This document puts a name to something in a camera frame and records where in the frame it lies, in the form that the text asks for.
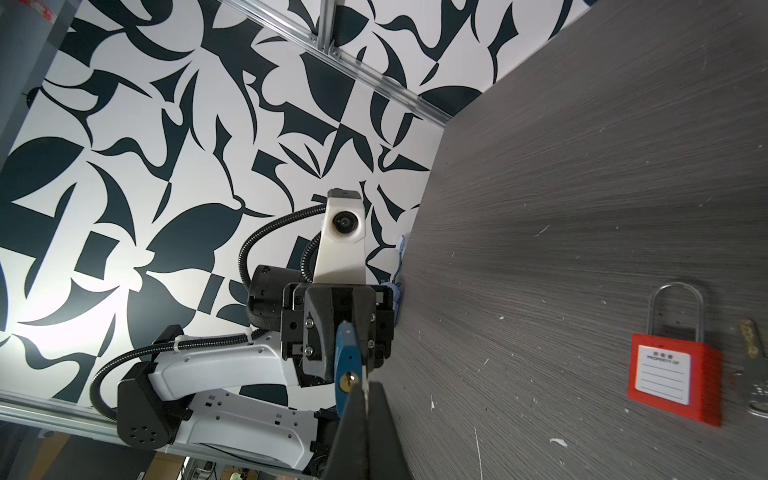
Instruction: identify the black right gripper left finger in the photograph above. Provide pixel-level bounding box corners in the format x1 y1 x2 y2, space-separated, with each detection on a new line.
322 384 368 480

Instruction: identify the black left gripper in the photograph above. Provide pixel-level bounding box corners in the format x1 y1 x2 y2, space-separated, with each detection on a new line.
280 283 395 384

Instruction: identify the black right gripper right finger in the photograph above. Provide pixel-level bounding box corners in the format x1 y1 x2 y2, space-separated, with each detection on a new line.
367 382 412 480

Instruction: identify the small dark blue padlock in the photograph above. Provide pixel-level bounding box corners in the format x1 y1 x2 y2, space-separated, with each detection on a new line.
334 321 363 417

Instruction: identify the red safety padlock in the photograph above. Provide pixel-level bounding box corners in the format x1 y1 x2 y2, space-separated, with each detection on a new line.
626 281 722 427

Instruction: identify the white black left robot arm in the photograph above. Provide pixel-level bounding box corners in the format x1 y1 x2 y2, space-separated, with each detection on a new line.
89 265 408 479

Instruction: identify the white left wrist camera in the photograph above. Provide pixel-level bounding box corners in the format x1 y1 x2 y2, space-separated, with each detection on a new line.
313 188 366 285

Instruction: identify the black corrugated cable hose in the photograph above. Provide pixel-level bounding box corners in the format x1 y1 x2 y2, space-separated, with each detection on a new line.
238 203 328 289

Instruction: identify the light blue device left wall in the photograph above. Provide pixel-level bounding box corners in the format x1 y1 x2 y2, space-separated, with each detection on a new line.
384 235 407 310

